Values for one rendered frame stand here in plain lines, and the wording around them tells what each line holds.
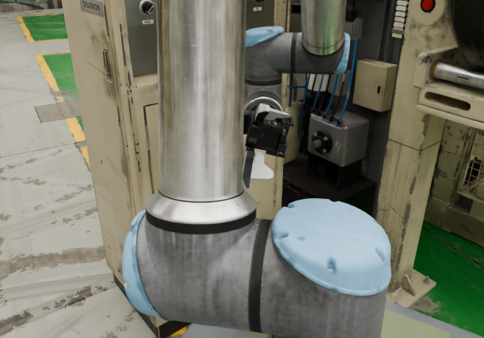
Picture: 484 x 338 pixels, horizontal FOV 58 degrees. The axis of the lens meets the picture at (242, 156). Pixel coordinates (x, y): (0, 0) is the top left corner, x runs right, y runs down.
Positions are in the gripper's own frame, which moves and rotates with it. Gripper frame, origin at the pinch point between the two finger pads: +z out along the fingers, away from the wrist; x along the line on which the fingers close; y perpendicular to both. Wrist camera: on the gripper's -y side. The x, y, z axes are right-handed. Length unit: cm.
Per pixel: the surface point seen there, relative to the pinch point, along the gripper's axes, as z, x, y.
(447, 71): -49, -15, 50
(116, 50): -37, -3, -35
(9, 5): -778, 133, -443
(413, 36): -65, -21, 44
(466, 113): -41, -7, 55
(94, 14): -43, -9, -43
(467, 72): -45, -17, 53
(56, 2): -819, 114, -373
